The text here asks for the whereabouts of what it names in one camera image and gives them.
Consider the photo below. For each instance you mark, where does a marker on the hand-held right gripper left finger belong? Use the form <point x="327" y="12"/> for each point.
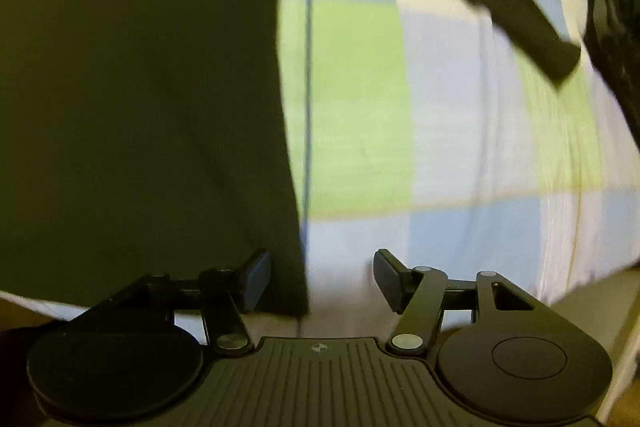
<point x="255" y="279"/>

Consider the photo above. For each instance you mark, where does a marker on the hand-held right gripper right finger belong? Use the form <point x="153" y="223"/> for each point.
<point x="387" y="279"/>

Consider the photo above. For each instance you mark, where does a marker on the stack of dark clothes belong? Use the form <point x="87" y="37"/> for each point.
<point x="615" y="47"/>

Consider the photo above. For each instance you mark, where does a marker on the checked bed sheet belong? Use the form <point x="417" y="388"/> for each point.
<point x="450" y="157"/>

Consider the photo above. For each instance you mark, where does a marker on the dark green long-sleeve shirt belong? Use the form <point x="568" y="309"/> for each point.
<point x="125" y="107"/>

